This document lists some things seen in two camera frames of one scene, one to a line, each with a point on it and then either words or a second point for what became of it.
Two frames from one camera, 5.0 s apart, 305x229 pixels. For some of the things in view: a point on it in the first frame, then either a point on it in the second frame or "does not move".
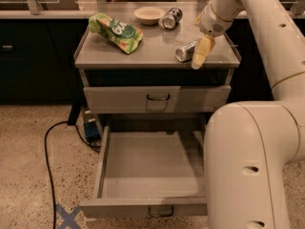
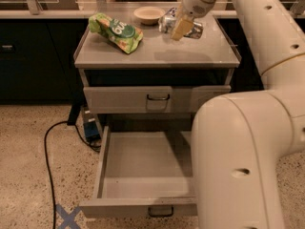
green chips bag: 126,36 does not move
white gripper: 212,21 to 194,7
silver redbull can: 186,52 to 167,24
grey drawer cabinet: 155,89 does not move
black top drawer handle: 160,98 does not move
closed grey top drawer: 155,99 does not move
